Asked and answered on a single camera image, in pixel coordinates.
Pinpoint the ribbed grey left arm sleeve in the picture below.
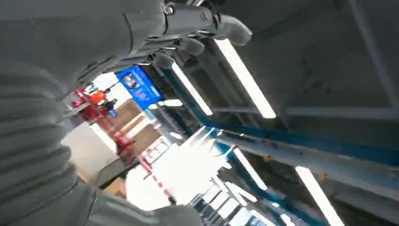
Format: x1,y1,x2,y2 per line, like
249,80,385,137
0,62,94,226

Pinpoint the blue overhead beam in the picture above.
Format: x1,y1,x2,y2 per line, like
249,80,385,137
199,120,399,168
218,142,328,226

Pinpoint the grey overhead beam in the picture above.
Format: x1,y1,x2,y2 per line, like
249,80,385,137
215,132,399,202

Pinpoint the red and white crane frame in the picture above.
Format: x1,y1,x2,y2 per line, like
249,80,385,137
72,89,176,204

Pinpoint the white ceiling light tube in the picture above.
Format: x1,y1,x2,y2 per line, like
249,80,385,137
214,38,277,120
157,98,184,108
233,147,268,191
171,62,214,116
295,166,346,226

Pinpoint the blue hanging banner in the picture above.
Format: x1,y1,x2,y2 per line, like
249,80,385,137
116,65,164,111

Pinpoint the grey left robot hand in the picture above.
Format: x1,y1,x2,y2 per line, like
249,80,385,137
0,0,253,226

